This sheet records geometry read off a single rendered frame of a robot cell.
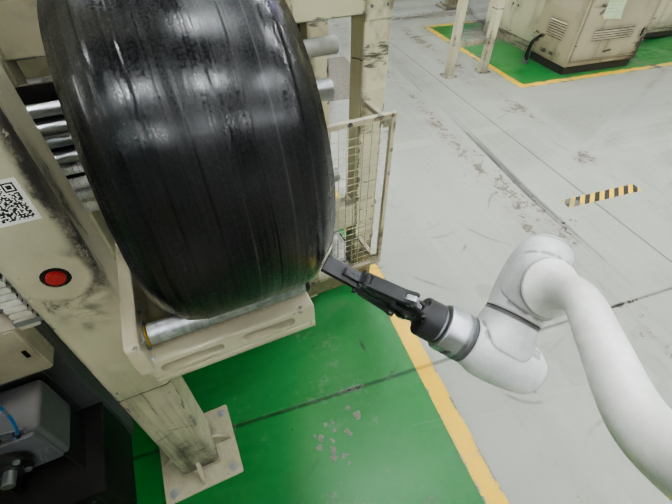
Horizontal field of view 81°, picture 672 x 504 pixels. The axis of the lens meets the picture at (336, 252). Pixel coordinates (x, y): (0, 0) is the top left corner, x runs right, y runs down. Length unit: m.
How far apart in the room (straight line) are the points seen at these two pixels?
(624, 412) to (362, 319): 1.51
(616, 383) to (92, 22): 0.69
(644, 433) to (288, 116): 0.49
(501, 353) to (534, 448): 1.08
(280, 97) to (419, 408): 1.44
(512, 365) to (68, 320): 0.82
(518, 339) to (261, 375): 1.25
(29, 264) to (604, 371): 0.84
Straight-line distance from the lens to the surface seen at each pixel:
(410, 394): 1.76
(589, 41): 5.02
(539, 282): 0.73
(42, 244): 0.78
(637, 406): 0.52
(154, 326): 0.86
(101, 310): 0.90
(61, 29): 0.58
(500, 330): 0.75
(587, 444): 1.91
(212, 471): 1.68
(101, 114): 0.51
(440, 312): 0.72
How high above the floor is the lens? 1.57
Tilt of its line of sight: 45 degrees down
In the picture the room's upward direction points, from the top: straight up
